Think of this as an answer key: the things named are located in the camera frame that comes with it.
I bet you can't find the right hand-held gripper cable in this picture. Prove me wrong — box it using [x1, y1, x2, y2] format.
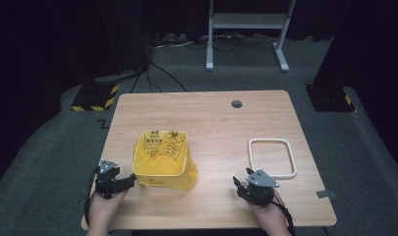
[270, 199, 297, 236]

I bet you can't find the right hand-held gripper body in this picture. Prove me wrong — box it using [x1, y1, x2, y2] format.
[242, 168, 281, 207]

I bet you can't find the person's right hand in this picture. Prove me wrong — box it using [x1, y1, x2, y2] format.
[249, 191, 291, 236]

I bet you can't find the black floor cable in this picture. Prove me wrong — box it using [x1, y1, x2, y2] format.
[148, 60, 189, 93]

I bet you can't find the left hand-held gripper cable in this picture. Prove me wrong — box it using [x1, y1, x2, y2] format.
[84, 166, 102, 228]

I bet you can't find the yellow plastic bag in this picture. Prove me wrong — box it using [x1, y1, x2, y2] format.
[131, 129, 199, 191]

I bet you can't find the hand-held gripper cable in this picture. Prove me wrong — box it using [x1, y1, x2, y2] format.
[270, 199, 297, 236]
[84, 166, 102, 228]

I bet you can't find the bundle of floor cables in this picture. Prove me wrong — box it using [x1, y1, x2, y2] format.
[151, 31, 277, 53]

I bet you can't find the cream bin rim ring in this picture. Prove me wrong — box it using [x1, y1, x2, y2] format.
[248, 137, 298, 181]

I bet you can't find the person's left hand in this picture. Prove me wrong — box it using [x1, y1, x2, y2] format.
[86, 190, 129, 236]

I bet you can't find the grey tape piece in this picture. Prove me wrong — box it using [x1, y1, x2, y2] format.
[315, 190, 338, 200]

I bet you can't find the white metal stand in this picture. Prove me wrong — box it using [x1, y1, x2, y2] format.
[204, 0, 298, 73]

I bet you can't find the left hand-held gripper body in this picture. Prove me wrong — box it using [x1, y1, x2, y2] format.
[94, 159, 123, 201]

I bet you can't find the black yellow striped stand base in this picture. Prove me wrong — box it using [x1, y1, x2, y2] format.
[305, 84, 357, 113]
[71, 83, 121, 112]

